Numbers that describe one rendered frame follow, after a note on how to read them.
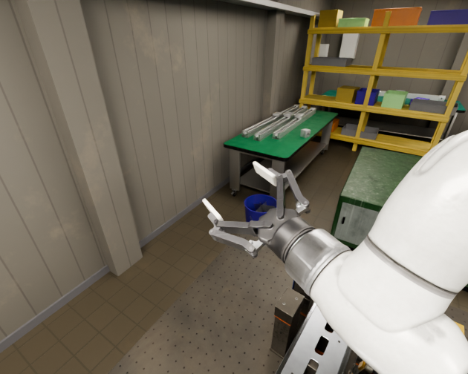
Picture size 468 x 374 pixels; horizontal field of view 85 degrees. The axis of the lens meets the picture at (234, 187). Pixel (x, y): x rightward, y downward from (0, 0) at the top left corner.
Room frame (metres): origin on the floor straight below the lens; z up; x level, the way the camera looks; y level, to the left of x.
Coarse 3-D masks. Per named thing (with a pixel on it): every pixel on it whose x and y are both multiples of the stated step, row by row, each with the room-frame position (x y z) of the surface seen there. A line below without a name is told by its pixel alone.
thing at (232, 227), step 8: (216, 224) 0.38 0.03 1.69; (224, 224) 0.37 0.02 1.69; (232, 224) 0.37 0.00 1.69; (240, 224) 0.36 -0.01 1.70; (248, 224) 0.36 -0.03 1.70; (256, 224) 0.35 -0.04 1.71; (264, 224) 0.34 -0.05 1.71; (272, 224) 0.34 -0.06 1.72; (232, 232) 0.37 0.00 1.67; (240, 232) 0.37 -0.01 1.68; (248, 232) 0.36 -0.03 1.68; (256, 232) 0.36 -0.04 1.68
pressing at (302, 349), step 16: (304, 320) 0.63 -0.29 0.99; (320, 320) 0.62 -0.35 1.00; (304, 336) 0.56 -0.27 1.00; (320, 336) 0.56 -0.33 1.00; (336, 336) 0.56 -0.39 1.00; (288, 352) 0.50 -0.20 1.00; (304, 352) 0.50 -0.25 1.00; (336, 352) 0.50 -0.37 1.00; (288, 368) 0.45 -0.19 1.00; (304, 368) 0.45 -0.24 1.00; (320, 368) 0.45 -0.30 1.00; (336, 368) 0.45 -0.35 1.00
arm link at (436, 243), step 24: (456, 144) 0.24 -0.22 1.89; (432, 168) 0.24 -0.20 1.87; (456, 168) 0.22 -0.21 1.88; (408, 192) 0.23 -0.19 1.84; (432, 192) 0.22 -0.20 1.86; (456, 192) 0.20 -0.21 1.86; (384, 216) 0.24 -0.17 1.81; (408, 216) 0.21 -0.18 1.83; (432, 216) 0.20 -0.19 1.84; (456, 216) 0.19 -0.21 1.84; (384, 240) 0.21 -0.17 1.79; (408, 240) 0.20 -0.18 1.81; (432, 240) 0.19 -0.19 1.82; (456, 240) 0.18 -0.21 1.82; (408, 264) 0.19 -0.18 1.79; (432, 264) 0.18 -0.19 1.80; (456, 264) 0.17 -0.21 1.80; (456, 288) 0.17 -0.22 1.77
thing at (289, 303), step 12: (288, 288) 0.75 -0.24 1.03; (288, 300) 0.69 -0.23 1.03; (300, 300) 0.69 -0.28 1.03; (276, 312) 0.66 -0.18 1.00; (288, 312) 0.64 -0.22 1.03; (276, 324) 0.66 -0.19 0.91; (288, 324) 0.62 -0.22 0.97; (276, 336) 0.65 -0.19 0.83; (288, 336) 0.63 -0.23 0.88; (276, 348) 0.65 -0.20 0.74; (288, 348) 0.65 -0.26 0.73
